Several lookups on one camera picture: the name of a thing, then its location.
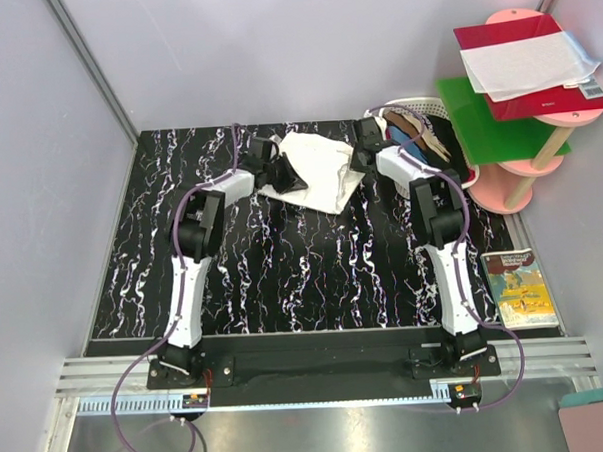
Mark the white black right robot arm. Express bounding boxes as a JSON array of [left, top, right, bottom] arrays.
[[350, 117, 481, 339]]

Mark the red plastic folder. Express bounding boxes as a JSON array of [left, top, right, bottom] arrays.
[[454, 14, 603, 121]]

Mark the green plastic sheet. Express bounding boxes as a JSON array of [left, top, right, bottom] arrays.
[[435, 77, 556, 165]]

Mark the pink two-tier stand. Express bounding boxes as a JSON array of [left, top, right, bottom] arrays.
[[459, 4, 603, 217]]

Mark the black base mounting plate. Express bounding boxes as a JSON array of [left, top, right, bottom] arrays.
[[146, 344, 501, 390]]

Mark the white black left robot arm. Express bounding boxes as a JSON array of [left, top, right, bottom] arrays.
[[157, 136, 308, 387]]

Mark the white perforated plastic basket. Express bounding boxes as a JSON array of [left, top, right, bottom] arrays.
[[366, 97, 480, 198]]

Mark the black printed t-shirt in basket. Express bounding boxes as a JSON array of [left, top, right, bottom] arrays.
[[381, 107, 473, 183]]

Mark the white mesh cloth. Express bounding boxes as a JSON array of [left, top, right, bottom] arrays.
[[461, 30, 601, 102]]

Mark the white daisy print t-shirt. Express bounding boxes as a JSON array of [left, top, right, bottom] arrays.
[[258, 131, 364, 215]]

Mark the pink board corner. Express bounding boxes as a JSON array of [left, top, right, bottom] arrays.
[[559, 402, 603, 452]]

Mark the teal cloth edge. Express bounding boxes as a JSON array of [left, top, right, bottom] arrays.
[[559, 387, 603, 408]]

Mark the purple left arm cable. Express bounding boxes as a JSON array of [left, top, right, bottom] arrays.
[[99, 122, 257, 452]]

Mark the yellow illustrated paperback book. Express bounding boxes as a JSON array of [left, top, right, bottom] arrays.
[[481, 248, 560, 330]]

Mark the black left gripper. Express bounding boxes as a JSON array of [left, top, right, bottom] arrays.
[[262, 153, 307, 197]]

